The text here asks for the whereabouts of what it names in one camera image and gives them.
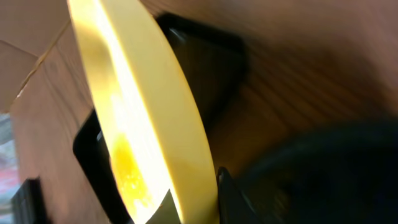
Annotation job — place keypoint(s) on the black rectangular tray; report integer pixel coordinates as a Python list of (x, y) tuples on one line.
[(214, 62)]

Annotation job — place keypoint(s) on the yellow plate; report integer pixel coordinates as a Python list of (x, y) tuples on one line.
[(150, 122)]

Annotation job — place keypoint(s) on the round black tray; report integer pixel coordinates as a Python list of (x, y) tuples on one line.
[(341, 174)]

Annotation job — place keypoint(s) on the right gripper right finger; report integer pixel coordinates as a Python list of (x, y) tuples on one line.
[(233, 207)]

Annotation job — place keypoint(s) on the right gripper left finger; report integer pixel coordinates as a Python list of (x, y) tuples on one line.
[(166, 213)]

